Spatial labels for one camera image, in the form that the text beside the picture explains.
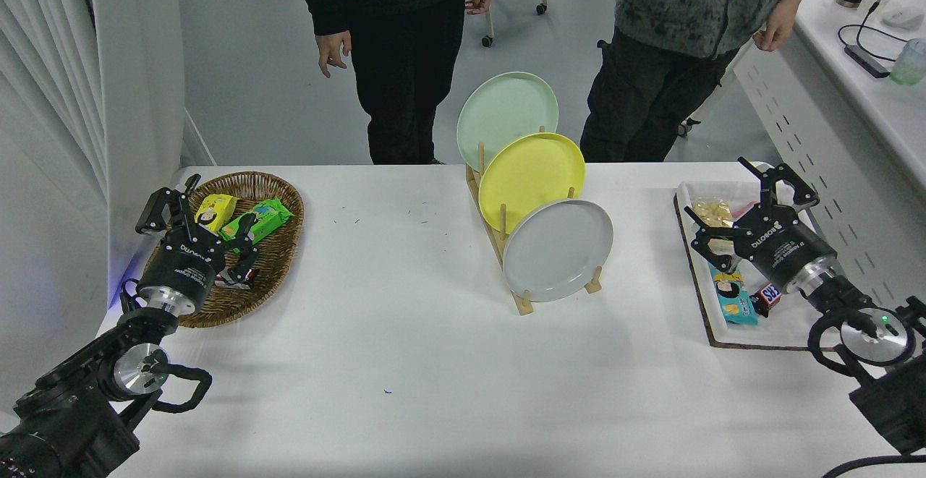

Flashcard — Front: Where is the translucent green cup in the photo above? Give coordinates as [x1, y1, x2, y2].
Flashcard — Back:
[889, 38, 926, 87]

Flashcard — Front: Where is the pale green plate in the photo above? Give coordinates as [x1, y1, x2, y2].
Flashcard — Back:
[456, 72, 559, 172]

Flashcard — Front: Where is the person's right hand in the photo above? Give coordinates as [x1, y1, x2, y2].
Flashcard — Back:
[316, 30, 352, 79]

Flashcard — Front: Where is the yellow snack packet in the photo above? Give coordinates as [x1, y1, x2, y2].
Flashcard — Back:
[193, 193, 239, 234]

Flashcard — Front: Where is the white curtain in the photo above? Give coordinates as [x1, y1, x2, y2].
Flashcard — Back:
[0, 0, 109, 414]

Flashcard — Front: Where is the wooden plate rack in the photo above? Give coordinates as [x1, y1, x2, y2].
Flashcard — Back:
[465, 125, 603, 316]

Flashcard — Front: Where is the yellow plate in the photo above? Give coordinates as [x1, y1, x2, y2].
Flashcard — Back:
[478, 132, 585, 235]

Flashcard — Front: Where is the brown Snickers bar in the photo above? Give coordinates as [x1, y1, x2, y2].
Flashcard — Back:
[749, 283, 783, 317]

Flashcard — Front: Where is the clear bag of nuts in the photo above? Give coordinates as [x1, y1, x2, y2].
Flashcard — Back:
[691, 197, 740, 256]

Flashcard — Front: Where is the white pillar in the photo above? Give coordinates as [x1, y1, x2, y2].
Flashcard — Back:
[76, 0, 186, 298]

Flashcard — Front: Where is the brown wicker basket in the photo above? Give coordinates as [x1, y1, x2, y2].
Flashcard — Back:
[141, 171, 305, 329]

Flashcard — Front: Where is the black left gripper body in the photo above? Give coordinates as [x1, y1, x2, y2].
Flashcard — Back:
[141, 229, 222, 299]

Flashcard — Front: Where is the person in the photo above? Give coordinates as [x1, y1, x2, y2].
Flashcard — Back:
[294, 0, 493, 166]
[579, 0, 822, 163]

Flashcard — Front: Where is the black usb hub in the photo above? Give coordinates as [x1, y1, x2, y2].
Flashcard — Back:
[844, 44, 891, 79]

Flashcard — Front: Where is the blue snack packet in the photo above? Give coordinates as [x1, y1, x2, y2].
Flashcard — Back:
[709, 265, 759, 325]

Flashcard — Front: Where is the white computer mouse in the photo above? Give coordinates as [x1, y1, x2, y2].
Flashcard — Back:
[881, 7, 925, 30]

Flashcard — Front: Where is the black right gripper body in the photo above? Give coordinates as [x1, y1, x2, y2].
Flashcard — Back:
[731, 207, 836, 285]

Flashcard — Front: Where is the grey plate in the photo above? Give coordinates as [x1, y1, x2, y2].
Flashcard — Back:
[502, 199, 614, 303]

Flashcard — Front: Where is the green snack packet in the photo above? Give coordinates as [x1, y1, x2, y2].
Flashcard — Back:
[218, 197, 294, 251]

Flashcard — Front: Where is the red white snack bar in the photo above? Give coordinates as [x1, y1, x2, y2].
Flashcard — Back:
[214, 267, 260, 291]

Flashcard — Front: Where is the white side desk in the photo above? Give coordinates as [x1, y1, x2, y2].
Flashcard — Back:
[676, 0, 926, 334]

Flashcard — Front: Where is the white plastic tray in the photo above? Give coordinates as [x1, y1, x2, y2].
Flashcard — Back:
[675, 179, 825, 346]

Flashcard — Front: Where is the black cable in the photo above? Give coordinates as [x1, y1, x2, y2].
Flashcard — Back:
[838, 1, 909, 63]

